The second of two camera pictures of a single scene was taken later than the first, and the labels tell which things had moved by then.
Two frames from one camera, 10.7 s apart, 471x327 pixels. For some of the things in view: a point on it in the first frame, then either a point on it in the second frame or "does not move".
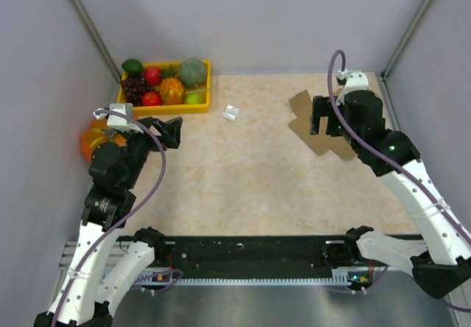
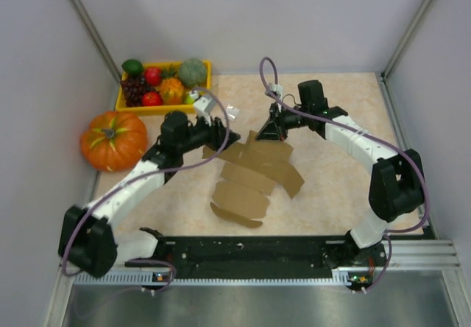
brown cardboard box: x=321 y=142 -> x=249 y=173
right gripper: x=321 y=107 -> x=272 y=129
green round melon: x=193 y=71 does not move
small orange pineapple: x=171 y=88 does not move
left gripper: x=170 y=129 -> x=215 y=130
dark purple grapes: x=133 y=87 does not move
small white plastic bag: x=230 y=113 does not move
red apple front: x=151 y=99 does not move
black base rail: x=301 y=256 does not move
